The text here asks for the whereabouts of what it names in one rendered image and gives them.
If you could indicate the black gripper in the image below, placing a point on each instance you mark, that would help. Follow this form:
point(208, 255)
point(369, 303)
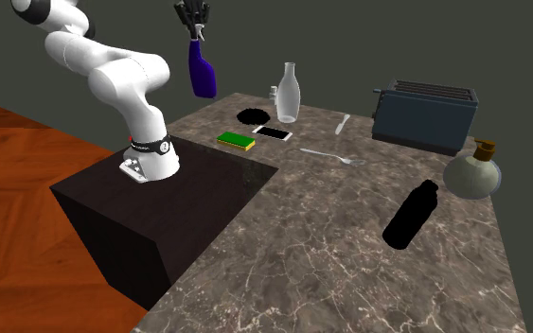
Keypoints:
point(193, 11)

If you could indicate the blue spray bottle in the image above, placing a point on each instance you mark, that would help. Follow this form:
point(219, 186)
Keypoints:
point(201, 73)

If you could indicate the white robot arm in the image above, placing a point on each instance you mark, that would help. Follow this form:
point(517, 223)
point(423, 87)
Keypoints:
point(123, 83)

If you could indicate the small clear glass jar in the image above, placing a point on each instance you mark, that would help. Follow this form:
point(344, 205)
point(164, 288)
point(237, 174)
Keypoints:
point(273, 94)

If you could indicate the black round flat object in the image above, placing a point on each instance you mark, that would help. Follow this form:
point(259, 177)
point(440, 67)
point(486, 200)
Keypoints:
point(253, 115)

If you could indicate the clear glass bottle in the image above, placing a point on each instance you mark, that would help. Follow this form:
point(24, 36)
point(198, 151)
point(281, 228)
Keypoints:
point(288, 97)

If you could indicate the green and yellow sponge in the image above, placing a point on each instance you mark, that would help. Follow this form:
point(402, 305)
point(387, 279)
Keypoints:
point(235, 140)

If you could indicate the white smartphone black screen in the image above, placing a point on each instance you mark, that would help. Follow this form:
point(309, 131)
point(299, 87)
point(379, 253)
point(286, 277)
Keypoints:
point(272, 133)

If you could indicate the dark wooden robot stand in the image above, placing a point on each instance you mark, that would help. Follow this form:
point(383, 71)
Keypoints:
point(164, 203)

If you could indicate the silver spoon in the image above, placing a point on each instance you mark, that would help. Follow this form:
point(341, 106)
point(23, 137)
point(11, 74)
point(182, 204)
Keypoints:
point(335, 157)

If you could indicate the dark blue toaster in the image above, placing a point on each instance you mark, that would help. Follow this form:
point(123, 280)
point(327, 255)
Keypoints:
point(423, 117)

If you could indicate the black bottle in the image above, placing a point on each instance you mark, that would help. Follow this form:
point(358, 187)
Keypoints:
point(411, 216)

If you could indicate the round grey soap dispenser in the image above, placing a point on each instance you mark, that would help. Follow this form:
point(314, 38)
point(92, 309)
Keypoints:
point(471, 175)

